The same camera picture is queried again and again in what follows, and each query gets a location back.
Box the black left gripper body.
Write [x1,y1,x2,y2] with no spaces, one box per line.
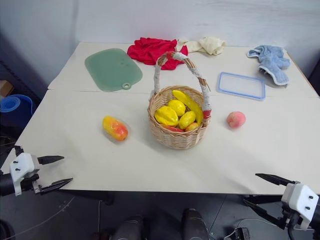
[18,171,43,195]

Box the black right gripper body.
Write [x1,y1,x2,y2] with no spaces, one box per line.
[279,201,309,231]

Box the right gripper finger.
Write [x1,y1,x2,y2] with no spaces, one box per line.
[255,172,296,187]
[243,195,286,230]

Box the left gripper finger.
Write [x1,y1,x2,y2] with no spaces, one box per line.
[39,177,74,196]
[37,155,66,166]

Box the red plastic chili pepper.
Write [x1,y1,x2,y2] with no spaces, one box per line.
[159,123,185,133]

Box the yellow plastic banana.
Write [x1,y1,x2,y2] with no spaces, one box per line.
[167,99,187,117]

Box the small black device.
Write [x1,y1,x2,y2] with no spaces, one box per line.
[233,226,252,240]

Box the dark rounded shape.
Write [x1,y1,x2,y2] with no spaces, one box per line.
[181,208,210,240]
[113,215,145,240]

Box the yellow red mango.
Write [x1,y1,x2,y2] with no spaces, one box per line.
[102,115,129,142]

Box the pink peach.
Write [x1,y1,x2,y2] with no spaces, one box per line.
[226,111,247,130]

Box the brown cardboard box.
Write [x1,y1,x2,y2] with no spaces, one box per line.
[0,79,14,98]

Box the small red yellow apple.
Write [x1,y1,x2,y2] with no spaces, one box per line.
[185,121,201,133]

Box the clear lid with blue rim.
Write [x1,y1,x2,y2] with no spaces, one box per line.
[216,71,267,101]

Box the yellow lemon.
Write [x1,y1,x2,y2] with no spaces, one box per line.
[178,110,197,130]

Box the green cutting board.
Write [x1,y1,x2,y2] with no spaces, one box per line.
[84,47,144,93]

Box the light blue towel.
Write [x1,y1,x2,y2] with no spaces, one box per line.
[247,44,292,87]

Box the yellow starfruit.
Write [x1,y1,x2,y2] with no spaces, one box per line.
[154,105,180,127]

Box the red cloth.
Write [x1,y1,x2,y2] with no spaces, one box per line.
[126,37,189,71]

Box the cream cloth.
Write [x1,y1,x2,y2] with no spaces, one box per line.
[176,36,228,56]

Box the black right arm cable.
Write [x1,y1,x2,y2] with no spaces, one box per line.
[286,221,301,240]

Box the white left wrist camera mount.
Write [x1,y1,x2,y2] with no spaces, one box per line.
[9,152,41,197]

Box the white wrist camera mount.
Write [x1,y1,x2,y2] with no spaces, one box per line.
[9,152,41,197]
[280,183,320,230]

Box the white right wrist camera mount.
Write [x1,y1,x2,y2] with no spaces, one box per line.
[280,183,320,230]

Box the wicker basket with handle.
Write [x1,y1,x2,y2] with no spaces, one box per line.
[147,51,214,151]

